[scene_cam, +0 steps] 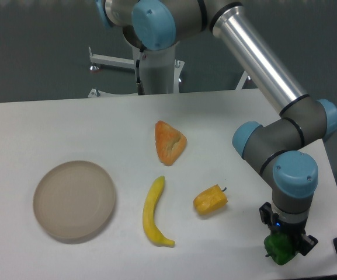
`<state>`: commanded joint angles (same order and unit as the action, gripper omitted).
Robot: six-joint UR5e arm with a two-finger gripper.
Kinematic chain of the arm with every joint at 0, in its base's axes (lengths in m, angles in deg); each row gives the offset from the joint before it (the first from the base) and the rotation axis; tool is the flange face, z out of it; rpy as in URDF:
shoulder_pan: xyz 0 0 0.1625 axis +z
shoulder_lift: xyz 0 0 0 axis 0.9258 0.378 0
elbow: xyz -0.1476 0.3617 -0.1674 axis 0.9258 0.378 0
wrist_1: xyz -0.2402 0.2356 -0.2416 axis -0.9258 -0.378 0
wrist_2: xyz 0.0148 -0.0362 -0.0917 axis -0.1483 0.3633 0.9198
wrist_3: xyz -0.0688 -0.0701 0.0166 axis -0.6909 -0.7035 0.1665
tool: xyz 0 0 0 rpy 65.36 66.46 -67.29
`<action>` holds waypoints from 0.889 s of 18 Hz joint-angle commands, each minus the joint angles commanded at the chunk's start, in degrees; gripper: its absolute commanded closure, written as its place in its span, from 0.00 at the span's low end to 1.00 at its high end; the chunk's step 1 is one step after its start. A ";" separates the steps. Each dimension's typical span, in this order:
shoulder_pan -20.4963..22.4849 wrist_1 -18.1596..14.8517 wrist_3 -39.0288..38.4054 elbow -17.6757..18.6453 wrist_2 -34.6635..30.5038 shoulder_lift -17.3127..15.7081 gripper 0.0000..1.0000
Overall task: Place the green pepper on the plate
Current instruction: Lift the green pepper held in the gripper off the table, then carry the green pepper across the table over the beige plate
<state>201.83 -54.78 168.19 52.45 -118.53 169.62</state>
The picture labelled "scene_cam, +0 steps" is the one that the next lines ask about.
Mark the orange toy fruit slice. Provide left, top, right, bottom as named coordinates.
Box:
left=155, top=120, right=187, bottom=166

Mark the green toy pepper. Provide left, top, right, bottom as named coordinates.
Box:
left=264, top=232, right=297, bottom=265

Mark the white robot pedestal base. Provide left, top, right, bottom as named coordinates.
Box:
left=86, top=27, right=255, bottom=99

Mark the beige round plate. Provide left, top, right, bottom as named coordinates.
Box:
left=33, top=160, right=116, bottom=244

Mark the yellow toy pepper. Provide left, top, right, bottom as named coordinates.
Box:
left=193, top=184, right=228, bottom=215

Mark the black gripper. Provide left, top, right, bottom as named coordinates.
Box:
left=259, top=202, right=318, bottom=256

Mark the yellow toy banana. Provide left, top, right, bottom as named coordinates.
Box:
left=142, top=176, right=175, bottom=248

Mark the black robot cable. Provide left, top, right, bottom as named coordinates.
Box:
left=135, top=43, right=146, bottom=96

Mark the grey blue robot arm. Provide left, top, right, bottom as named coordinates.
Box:
left=96, top=1, right=337, bottom=261

